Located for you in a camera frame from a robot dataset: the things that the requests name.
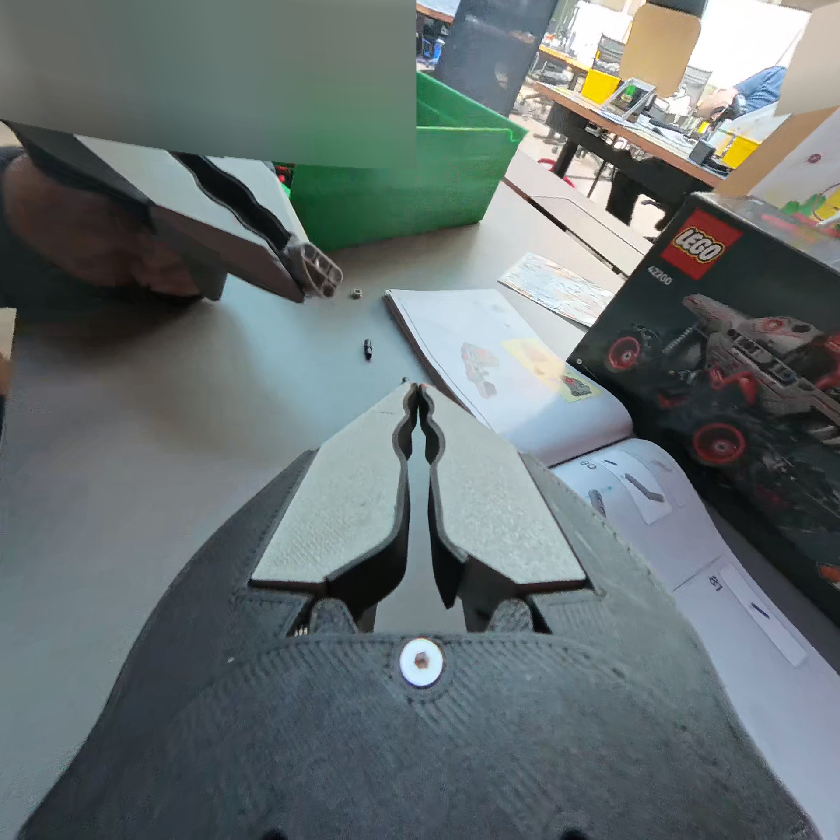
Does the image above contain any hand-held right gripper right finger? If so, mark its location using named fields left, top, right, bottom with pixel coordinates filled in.
left=418, top=384, right=589, bottom=634

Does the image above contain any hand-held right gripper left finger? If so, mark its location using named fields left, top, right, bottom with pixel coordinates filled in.
left=249, top=382, right=421, bottom=634

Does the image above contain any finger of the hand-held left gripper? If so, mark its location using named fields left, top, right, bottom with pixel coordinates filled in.
left=197, top=156, right=311, bottom=250
left=73, top=134, right=308, bottom=304

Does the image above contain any grey lego beam piece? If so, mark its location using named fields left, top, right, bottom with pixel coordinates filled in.
left=285, top=241, right=344, bottom=298

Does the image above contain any person's left forearm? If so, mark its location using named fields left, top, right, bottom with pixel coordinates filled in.
left=0, top=147, right=40, bottom=319

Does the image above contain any black lego set box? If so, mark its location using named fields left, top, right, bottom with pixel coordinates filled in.
left=567, top=192, right=840, bottom=626

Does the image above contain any person's left hand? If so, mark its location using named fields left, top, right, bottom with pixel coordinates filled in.
left=2, top=159, right=204, bottom=301

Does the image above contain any green plastic bin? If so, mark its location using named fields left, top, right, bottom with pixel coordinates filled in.
left=272, top=69, right=530, bottom=254

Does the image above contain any white instruction booklet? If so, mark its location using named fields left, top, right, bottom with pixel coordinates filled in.
left=384, top=287, right=840, bottom=840

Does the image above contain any sticker sheet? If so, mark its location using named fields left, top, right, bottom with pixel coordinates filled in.
left=497, top=252, right=616, bottom=328

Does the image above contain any black pillar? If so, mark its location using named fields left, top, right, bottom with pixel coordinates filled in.
left=435, top=0, right=560, bottom=118

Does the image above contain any dark side table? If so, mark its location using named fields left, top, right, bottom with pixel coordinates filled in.
left=504, top=150, right=655, bottom=278

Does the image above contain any yellow storage bin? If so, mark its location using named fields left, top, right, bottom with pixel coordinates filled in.
left=582, top=68, right=622, bottom=106
left=721, top=130, right=763, bottom=169

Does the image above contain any framed display stand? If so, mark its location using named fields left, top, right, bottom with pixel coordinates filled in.
left=602, top=77, right=658, bottom=123

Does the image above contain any wooden workbench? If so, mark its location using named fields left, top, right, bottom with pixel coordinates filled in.
left=532, top=80, right=731, bottom=227

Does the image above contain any brown cardboard panel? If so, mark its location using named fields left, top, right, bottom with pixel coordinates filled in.
left=619, top=3, right=703, bottom=99

